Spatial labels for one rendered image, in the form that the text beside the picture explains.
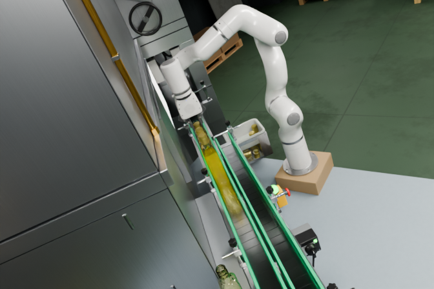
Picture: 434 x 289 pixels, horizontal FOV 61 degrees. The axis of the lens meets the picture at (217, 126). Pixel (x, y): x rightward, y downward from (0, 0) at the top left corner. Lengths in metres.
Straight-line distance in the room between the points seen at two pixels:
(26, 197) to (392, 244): 1.37
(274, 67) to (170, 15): 1.09
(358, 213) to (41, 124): 1.40
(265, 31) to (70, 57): 0.87
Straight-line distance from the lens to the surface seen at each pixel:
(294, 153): 1.90
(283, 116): 1.70
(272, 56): 1.66
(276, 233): 1.44
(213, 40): 1.53
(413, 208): 1.86
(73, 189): 1.07
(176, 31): 2.58
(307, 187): 1.94
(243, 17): 1.55
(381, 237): 1.75
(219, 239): 1.50
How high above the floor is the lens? 2.12
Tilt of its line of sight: 30 degrees down
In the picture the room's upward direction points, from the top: 23 degrees counter-clockwise
